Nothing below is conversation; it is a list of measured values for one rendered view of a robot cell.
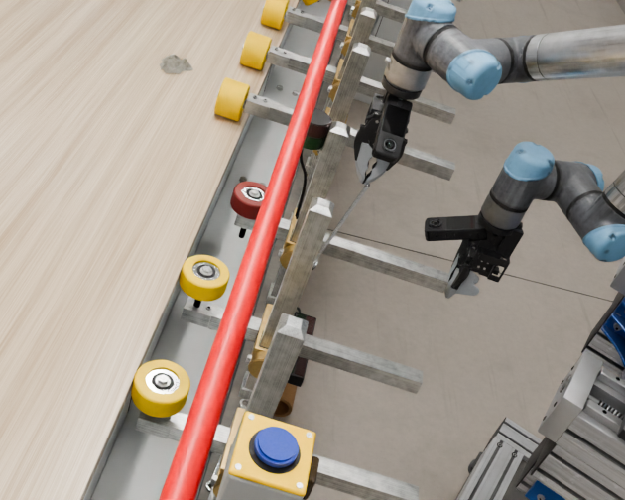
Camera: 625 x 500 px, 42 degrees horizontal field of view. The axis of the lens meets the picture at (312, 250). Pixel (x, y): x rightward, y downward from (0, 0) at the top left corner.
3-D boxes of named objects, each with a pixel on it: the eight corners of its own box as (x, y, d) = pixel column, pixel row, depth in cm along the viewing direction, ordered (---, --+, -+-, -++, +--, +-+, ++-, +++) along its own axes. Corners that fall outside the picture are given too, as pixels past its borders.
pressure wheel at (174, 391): (159, 398, 125) (172, 349, 118) (187, 436, 121) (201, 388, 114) (113, 417, 120) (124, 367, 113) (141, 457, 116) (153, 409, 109)
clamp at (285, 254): (312, 233, 164) (319, 214, 160) (302, 275, 153) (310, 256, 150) (286, 224, 163) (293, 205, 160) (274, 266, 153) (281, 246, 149)
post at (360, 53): (304, 230, 186) (372, 45, 156) (302, 239, 183) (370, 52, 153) (290, 225, 185) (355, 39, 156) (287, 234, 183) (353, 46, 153)
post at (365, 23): (315, 181, 207) (378, 9, 177) (313, 187, 204) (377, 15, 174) (303, 176, 207) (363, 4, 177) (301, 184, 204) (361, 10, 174)
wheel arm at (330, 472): (410, 498, 125) (420, 483, 122) (409, 517, 122) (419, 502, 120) (141, 416, 122) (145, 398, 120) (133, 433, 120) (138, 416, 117)
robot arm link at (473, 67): (527, 58, 126) (481, 23, 132) (478, 62, 120) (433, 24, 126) (505, 100, 131) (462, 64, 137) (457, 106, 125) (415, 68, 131)
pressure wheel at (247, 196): (264, 230, 164) (279, 187, 157) (256, 254, 157) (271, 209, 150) (226, 218, 163) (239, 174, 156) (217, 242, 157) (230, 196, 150)
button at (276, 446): (297, 442, 74) (303, 432, 73) (290, 479, 71) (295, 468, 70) (256, 431, 74) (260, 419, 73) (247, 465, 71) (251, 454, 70)
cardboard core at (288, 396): (311, 329, 250) (295, 403, 226) (304, 346, 255) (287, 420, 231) (286, 321, 249) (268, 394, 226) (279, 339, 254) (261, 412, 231)
